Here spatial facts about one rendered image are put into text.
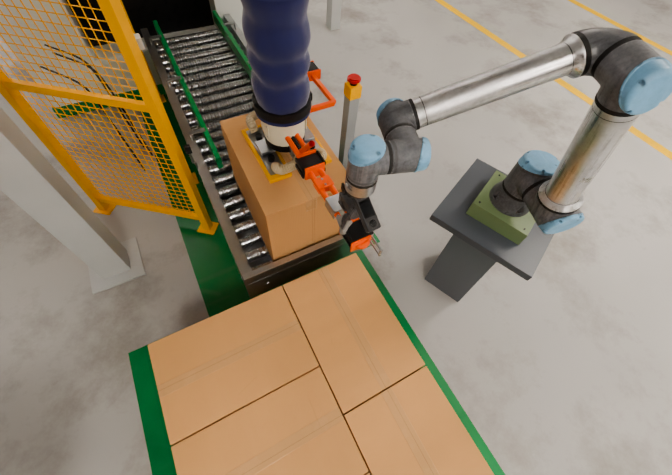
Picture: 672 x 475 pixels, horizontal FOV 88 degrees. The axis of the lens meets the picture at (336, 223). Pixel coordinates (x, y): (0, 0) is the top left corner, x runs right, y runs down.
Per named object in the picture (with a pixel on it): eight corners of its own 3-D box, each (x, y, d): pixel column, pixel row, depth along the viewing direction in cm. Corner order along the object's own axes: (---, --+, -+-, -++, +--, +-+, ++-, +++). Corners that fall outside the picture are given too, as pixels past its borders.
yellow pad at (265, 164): (241, 132, 158) (239, 124, 154) (262, 126, 162) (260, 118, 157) (270, 184, 143) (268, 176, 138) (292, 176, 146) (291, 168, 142)
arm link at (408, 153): (424, 123, 94) (380, 126, 92) (439, 154, 88) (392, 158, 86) (415, 148, 102) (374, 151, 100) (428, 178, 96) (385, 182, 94)
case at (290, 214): (234, 177, 195) (219, 120, 162) (299, 157, 207) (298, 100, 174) (274, 264, 166) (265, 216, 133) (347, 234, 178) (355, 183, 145)
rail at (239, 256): (149, 53, 281) (139, 29, 266) (155, 51, 283) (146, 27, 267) (247, 293, 172) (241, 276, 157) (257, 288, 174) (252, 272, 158)
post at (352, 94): (333, 201, 259) (344, 81, 176) (341, 198, 261) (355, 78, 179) (337, 208, 256) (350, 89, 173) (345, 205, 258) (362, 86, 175)
